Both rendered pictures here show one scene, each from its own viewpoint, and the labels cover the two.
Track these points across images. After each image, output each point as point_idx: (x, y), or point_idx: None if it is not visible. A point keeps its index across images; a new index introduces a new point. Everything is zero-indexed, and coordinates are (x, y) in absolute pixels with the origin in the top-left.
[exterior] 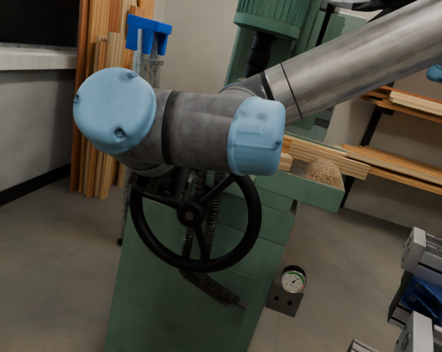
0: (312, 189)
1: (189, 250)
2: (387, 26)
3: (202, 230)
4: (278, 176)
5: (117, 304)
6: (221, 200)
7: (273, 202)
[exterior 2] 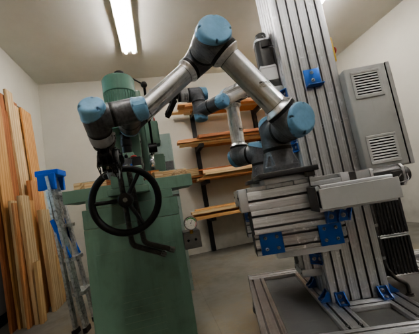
0: (177, 179)
1: None
2: (162, 81)
3: None
4: (159, 180)
5: (98, 317)
6: None
7: (163, 194)
